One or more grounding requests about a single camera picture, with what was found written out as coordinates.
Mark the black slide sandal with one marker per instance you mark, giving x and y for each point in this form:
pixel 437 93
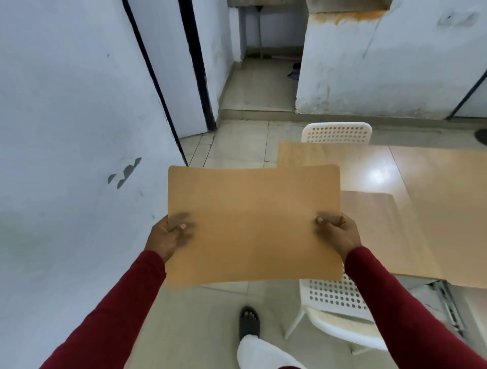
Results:
pixel 249 323

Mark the person's right thumb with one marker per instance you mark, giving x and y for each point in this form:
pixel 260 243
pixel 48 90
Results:
pixel 328 221

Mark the person's right forearm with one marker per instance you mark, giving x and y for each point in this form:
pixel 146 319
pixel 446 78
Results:
pixel 403 319

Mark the person's left hand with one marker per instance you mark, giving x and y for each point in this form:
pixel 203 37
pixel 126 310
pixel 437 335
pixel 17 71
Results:
pixel 163 239

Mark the metal table frame rail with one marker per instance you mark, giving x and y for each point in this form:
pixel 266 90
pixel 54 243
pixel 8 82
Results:
pixel 451 308

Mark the person's right hand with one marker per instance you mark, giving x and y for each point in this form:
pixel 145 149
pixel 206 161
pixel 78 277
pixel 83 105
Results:
pixel 344 235

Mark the person's left thumb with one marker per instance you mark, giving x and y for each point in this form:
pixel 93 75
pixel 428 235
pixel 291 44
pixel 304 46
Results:
pixel 178 225

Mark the brown paper file folder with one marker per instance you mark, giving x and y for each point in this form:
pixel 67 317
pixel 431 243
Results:
pixel 251 224

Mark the white door panel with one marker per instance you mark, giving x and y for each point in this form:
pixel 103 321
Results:
pixel 167 64

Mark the black door frame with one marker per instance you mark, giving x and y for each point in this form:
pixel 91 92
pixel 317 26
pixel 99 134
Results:
pixel 198 64

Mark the purple cloth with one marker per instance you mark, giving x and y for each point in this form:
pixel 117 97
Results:
pixel 294 74

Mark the black round object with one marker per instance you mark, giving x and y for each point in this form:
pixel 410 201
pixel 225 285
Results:
pixel 482 137

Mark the white perforated plastic chair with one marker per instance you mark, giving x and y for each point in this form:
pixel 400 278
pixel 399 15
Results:
pixel 334 304
pixel 336 133

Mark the person's left forearm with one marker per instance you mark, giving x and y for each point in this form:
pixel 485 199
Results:
pixel 114 315

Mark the person's white trouser leg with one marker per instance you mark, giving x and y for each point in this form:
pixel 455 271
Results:
pixel 262 355

